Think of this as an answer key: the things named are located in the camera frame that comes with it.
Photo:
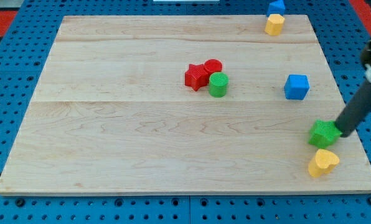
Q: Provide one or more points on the green star block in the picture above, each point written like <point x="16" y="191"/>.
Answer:
<point x="323" y="134"/>

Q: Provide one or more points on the red star block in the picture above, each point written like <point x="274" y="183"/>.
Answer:
<point x="196" y="76"/>

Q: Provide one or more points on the wooden board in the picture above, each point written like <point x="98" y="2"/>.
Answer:
<point x="111" y="115"/>

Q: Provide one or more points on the green cylinder block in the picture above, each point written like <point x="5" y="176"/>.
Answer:
<point x="218" y="82"/>

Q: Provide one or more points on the red cylinder block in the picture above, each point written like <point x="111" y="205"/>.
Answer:
<point x="212" y="66"/>

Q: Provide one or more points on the blue cube block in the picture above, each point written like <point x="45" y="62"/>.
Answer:
<point x="296" y="87"/>

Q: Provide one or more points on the yellow hexagon block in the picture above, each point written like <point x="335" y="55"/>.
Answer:
<point x="274" y="24"/>

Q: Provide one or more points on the blue triangle block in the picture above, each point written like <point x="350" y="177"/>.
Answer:
<point x="276" y="7"/>

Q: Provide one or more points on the yellow heart block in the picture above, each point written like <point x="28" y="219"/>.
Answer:
<point x="323" y="162"/>

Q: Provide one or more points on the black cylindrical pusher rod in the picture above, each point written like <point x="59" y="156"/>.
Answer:
<point x="355" y="110"/>

